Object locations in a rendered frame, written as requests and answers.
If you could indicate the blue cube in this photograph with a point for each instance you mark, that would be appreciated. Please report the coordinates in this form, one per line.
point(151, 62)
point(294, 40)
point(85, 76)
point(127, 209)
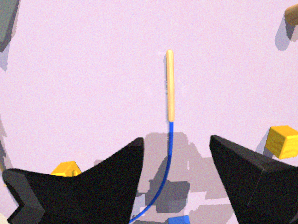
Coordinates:
point(179, 220)

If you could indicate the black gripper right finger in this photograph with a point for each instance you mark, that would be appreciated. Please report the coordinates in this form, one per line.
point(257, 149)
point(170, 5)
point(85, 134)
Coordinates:
point(261, 190)

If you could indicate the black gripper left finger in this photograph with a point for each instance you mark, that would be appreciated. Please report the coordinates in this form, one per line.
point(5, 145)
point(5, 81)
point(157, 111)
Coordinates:
point(103, 194)

